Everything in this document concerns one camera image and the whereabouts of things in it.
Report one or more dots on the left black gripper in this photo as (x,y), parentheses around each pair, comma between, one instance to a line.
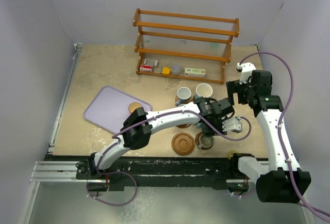
(207,131)

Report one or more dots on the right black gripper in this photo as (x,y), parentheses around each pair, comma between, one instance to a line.
(234,86)

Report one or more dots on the small grey-green cup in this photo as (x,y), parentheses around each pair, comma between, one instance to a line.
(205,142)

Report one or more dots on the brown ringed wooden saucer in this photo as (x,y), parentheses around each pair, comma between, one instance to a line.
(182,126)

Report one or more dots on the grey cup with blue handle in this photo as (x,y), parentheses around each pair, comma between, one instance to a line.
(183,93)

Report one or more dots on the copper cup with red handle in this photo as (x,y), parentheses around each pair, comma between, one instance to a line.
(133,106)

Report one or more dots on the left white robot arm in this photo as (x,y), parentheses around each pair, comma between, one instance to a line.
(214,117)

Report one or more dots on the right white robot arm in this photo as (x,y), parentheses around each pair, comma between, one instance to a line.
(282,180)

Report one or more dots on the yellow tape roll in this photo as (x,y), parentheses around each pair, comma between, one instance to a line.
(231,154)

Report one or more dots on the white green box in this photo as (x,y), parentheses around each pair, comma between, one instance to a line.
(195,72)

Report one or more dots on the clear tub of rubber bands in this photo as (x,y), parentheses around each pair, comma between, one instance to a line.
(176,69)

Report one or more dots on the wooden three-tier shelf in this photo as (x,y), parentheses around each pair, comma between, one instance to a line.
(187,36)

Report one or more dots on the yellow grey tape measure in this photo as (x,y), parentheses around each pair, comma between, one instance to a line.
(166,70)

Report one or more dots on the red and white staple box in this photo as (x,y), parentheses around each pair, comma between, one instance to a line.
(145,68)

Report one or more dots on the black base bar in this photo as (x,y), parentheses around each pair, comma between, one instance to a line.
(128,171)

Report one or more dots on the lavender plastic tray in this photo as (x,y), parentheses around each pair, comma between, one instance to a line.
(110,108)

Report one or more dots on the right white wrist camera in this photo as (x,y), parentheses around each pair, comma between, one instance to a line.
(246,71)

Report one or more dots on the metal table edge rail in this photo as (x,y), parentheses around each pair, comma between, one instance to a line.
(77,54)

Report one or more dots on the aluminium front frame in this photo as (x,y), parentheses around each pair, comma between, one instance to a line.
(148,190)

